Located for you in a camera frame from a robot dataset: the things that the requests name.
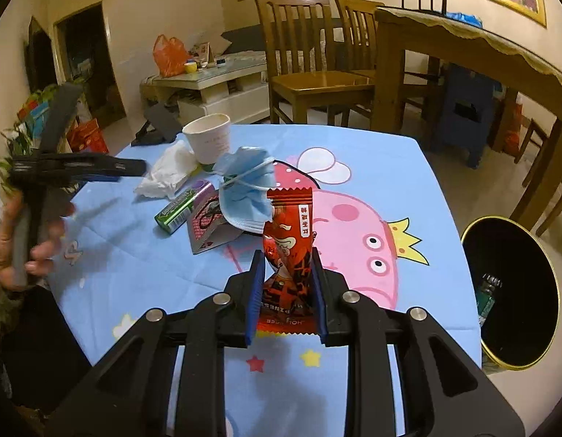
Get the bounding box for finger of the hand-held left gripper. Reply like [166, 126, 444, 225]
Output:
[58, 154, 148, 181]

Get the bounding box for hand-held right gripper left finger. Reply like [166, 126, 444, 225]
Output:
[44, 250, 266, 437]

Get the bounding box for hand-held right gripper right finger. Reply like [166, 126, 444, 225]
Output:
[308, 248, 525, 437]

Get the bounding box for white tissue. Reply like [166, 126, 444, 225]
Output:
[134, 140, 200, 200]

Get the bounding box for red snack packet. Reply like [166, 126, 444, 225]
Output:
[256, 186, 319, 336]

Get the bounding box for green candy tube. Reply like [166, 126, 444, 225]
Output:
[154, 191, 197, 233]

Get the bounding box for blue face mask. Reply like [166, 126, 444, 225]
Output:
[215, 146, 277, 234]

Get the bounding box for white paper cup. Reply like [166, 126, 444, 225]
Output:
[182, 113, 231, 165]

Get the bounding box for green packet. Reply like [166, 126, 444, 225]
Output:
[475, 273, 503, 325]

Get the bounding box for black gold-rimmed trash bin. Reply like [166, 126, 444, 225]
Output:
[460, 216, 561, 369]

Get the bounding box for person's left hand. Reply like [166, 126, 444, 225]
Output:
[0, 189, 77, 293]

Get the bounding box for red gift box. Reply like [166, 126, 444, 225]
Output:
[67, 118, 109, 154]

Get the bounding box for green potted plant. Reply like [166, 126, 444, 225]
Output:
[0, 123, 38, 192]

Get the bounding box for black phone stand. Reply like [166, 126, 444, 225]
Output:
[132, 104, 184, 147]

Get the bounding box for orange plastic bag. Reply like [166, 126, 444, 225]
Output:
[152, 34, 191, 78]

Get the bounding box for blue cartoon pig tablecloth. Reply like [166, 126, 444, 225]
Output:
[48, 123, 484, 437]

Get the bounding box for white glass-top coffee table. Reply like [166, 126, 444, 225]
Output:
[140, 52, 270, 126]

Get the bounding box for standing desk card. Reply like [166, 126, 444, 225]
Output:
[192, 42, 213, 67]

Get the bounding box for grey sofa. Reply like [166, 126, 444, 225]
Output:
[222, 18, 346, 55]

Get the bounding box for wooden slat-back chair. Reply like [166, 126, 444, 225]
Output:
[254, 0, 377, 126]
[536, 164, 562, 237]
[333, 0, 428, 123]
[509, 118, 553, 187]

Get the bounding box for wooden dining table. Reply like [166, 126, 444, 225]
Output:
[374, 7, 562, 237]

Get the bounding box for blue plastic stool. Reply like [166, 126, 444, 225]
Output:
[429, 66, 507, 169]

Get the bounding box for red bag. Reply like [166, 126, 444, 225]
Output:
[504, 100, 524, 155]

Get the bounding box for beige lace table cover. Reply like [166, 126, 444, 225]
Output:
[381, 7, 562, 92]

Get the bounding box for blue plastic bag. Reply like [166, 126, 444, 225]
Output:
[447, 11, 484, 28]

